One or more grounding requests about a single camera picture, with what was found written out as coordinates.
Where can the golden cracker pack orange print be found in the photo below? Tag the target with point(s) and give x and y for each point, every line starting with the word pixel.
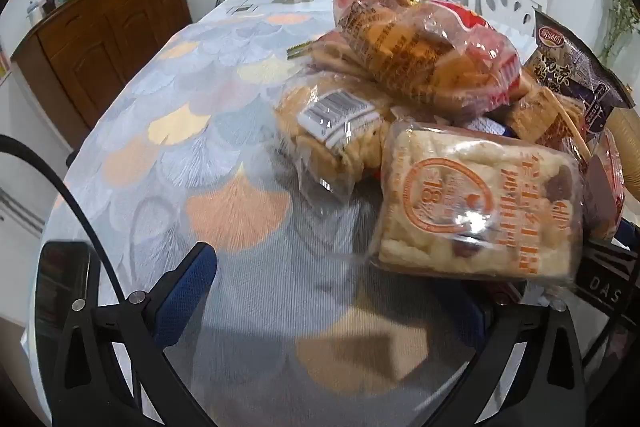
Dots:
pixel 540 112

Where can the dried flower bunch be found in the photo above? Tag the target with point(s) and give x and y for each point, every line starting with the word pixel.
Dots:
pixel 620 7

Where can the clear pack of beige biscuits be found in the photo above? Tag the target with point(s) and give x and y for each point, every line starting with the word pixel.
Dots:
pixel 332 54

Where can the dark jar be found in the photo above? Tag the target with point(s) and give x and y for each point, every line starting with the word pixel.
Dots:
pixel 49 2

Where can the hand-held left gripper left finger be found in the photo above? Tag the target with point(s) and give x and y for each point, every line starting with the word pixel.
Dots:
pixel 186 294

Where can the pale puffed snack pack orange print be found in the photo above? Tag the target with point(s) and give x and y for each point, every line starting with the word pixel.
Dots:
pixel 475 207

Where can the golden snack pack barcode label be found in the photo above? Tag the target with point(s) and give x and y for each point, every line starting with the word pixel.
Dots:
pixel 320 147

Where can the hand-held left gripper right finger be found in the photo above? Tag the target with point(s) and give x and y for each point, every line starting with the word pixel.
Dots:
pixel 477 314

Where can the green yellow packet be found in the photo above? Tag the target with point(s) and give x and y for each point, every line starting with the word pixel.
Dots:
pixel 297 50

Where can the clear red-white bag brown biscuits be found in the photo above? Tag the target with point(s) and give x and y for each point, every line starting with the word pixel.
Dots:
pixel 415 52

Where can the black flat device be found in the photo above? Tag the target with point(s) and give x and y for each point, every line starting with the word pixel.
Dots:
pixel 62 287

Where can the beige ribbed cylinder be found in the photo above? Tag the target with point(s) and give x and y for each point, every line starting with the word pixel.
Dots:
pixel 627 147

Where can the brown wooden cabinet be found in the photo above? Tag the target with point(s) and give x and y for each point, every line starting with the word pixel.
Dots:
pixel 100 47

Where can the dark purple snack packet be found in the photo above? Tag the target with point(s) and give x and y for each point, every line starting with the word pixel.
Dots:
pixel 575 67

